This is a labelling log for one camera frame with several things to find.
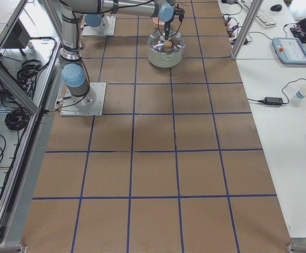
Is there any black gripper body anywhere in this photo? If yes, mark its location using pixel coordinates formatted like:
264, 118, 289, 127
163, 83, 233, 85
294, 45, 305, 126
164, 21, 171, 37

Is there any glass pot lid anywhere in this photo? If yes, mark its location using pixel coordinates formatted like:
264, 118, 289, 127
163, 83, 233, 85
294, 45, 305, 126
147, 30, 185, 54

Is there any pink bowl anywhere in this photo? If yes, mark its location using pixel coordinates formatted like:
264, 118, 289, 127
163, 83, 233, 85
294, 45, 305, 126
152, 17, 165, 30

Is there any white keyboard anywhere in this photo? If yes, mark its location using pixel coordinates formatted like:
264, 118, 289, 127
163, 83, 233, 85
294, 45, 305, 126
238, 0, 277, 28

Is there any black computer mouse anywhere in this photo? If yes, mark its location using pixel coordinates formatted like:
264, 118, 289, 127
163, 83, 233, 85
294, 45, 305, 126
270, 4, 282, 12

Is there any blue teach pendant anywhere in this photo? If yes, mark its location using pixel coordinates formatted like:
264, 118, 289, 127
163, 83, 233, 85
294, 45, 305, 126
272, 37, 306, 65

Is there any black power adapter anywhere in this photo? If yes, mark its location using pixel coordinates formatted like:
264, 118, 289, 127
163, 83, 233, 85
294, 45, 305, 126
258, 97, 285, 106

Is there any paper cup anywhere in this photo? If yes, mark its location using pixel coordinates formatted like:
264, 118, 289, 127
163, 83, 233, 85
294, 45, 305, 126
295, 85, 306, 100

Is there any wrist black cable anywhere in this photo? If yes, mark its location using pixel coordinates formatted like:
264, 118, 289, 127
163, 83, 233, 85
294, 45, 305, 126
173, 2, 185, 35

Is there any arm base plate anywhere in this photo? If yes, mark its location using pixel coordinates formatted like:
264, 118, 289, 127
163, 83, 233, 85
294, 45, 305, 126
82, 14, 116, 37
60, 82, 106, 116

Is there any aluminium frame post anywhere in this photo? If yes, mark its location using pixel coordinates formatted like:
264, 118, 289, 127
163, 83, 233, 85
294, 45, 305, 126
231, 0, 263, 60

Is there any aluminium side frame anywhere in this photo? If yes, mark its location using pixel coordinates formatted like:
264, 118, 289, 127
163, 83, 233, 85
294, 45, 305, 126
0, 1, 61, 251

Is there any coiled black cable bundle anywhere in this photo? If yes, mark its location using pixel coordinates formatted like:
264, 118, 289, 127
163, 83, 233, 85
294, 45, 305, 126
4, 108, 28, 132

